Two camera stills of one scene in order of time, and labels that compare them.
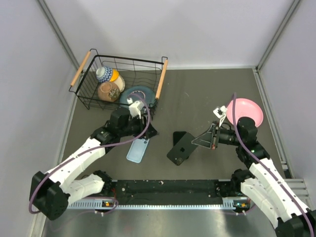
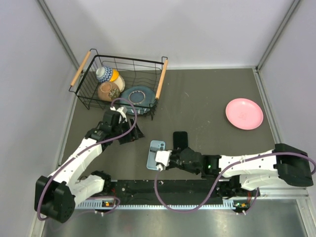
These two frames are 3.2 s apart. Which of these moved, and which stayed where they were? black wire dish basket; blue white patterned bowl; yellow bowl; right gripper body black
Moved: right gripper body black
Stayed: blue white patterned bowl; black wire dish basket; yellow bowl
